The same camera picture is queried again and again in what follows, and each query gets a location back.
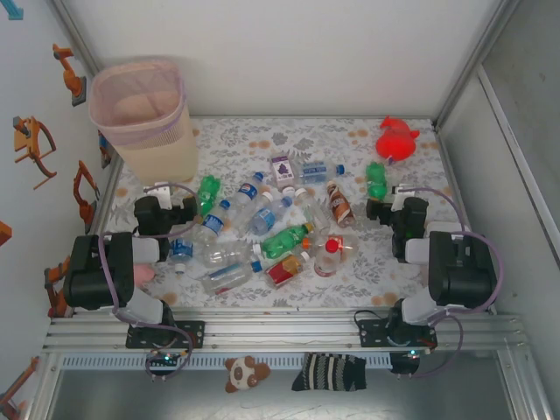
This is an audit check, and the green bottle yellow cap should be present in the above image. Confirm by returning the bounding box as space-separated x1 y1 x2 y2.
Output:
261 221 316 259

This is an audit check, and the clear bottle pale blue label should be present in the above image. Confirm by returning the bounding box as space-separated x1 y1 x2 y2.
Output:
293 159 347 185

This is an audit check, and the beige mesh bin pink bag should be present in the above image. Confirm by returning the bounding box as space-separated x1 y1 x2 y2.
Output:
88 59 200 184

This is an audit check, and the pink plush toy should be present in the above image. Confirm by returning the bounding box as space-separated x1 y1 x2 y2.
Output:
133 262 157 288

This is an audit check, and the clear bottle green label white cap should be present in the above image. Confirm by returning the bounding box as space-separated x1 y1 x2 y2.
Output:
293 187 333 235

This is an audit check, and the black white striped sock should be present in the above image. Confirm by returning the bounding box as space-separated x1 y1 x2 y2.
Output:
290 352 368 393

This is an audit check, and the brown coffee drink bottle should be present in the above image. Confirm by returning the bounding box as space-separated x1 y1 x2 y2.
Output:
325 180 355 228

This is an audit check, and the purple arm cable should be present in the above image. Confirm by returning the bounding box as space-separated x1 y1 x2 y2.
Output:
395 185 504 382
98 181 203 319

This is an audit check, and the aluminium frame post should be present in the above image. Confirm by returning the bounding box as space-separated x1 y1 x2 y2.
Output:
430 0 522 130
47 0 110 87

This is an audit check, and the clear bottle blue red label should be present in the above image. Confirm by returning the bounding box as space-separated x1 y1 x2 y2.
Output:
199 260 263 297

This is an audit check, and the controller board with leds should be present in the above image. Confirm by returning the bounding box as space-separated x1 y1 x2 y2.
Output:
145 348 187 382
388 347 438 377

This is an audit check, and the white slotted cable duct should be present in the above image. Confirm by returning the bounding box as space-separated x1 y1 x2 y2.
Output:
59 353 395 371

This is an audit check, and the clear Pepsi bottle blue cap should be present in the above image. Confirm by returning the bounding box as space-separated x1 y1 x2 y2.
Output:
229 171 267 211

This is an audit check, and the water bottle blue label white cap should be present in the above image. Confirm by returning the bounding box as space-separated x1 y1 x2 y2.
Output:
168 235 196 273

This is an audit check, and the red yellow label bottle white cap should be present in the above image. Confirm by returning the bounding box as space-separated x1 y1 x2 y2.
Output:
264 251 312 290

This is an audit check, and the clear bottle orange label orange cap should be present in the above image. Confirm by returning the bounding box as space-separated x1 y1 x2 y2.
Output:
301 234 361 259

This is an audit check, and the large clear bottle white cap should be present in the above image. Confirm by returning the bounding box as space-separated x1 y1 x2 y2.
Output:
199 240 263 269

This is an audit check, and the purple grape juice carton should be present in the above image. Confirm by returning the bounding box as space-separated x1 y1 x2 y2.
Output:
269 153 297 197

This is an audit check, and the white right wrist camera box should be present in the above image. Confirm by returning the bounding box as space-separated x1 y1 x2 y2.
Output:
390 184 415 203

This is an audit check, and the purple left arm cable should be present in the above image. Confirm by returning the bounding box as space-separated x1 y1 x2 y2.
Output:
98 181 203 319

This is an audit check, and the orange claw machine wall sticker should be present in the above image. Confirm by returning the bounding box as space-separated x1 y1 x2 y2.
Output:
11 115 58 190

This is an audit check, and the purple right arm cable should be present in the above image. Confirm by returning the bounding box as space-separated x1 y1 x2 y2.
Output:
395 185 504 382

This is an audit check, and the floral table cloth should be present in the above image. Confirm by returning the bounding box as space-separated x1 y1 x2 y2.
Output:
85 115 478 310

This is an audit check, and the red plush toy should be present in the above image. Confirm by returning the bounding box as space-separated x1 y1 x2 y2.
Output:
376 115 421 166

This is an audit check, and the blue wall sticker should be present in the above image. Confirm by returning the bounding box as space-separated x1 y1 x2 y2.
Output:
0 0 25 21

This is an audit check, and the brown white panda plush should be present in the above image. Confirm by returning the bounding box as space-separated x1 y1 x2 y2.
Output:
223 354 272 395

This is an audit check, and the clear bottle red cap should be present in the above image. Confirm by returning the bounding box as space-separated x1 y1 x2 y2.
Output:
313 240 347 279

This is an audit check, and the aluminium frame rail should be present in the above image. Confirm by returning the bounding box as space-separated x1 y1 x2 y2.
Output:
41 305 526 354

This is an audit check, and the green crushed plastic bottle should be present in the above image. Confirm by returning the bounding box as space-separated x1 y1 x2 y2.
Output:
195 174 225 218
365 161 389 200

